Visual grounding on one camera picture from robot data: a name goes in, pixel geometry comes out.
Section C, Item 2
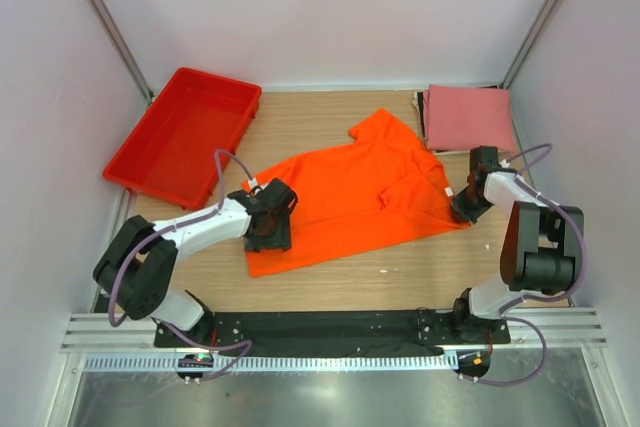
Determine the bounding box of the orange t shirt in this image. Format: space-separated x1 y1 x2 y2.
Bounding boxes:
246 109 464 277

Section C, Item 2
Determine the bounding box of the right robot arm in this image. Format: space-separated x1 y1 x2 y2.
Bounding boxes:
450 146 586 343

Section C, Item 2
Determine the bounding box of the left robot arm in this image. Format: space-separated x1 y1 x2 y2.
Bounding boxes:
93 178 298 347

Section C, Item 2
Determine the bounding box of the folded pink t shirt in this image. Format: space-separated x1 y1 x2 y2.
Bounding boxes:
423 85 517 153

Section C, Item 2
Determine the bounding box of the red plastic bin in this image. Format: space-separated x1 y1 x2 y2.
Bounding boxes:
103 67 262 210

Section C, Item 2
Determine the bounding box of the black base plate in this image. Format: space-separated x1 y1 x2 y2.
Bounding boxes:
153 310 511 359

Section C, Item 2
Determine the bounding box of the slotted cable duct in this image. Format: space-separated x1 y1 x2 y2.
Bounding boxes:
83 351 458 373

